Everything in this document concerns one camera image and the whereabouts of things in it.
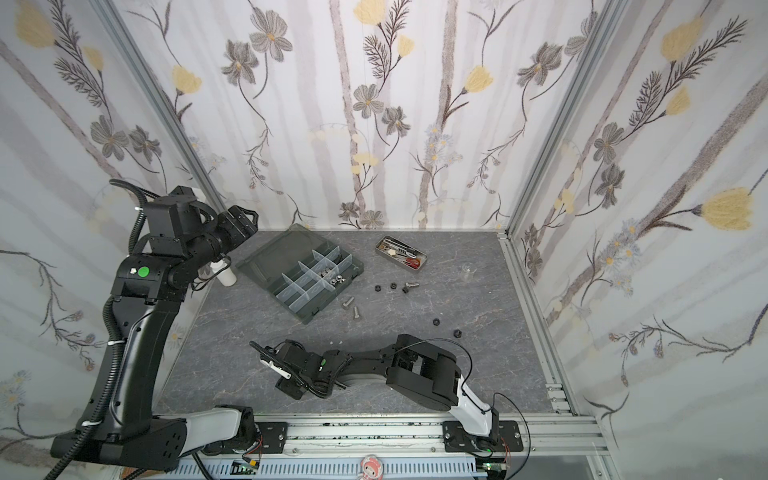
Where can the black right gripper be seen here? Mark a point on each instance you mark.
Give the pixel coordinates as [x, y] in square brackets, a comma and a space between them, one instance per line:
[288, 367]

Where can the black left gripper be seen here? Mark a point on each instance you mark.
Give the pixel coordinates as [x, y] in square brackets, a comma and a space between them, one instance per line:
[225, 219]

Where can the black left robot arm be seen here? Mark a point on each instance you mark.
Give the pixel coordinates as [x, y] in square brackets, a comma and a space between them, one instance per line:
[173, 237]

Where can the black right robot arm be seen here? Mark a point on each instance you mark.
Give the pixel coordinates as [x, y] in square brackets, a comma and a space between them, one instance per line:
[417, 369]

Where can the white plastic bottle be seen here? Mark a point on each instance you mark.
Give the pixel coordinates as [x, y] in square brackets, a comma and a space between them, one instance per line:
[223, 272]

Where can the green compartment organizer box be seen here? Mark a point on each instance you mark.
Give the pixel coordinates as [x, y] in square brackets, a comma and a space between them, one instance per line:
[302, 270]

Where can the pink figurine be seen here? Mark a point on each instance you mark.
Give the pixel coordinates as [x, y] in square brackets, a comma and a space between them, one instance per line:
[371, 468]

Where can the clear plastic measuring beaker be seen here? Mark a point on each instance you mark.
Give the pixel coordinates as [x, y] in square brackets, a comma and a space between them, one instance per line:
[467, 272]

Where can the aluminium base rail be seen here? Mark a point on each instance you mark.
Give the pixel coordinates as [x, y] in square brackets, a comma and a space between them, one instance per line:
[413, 446]

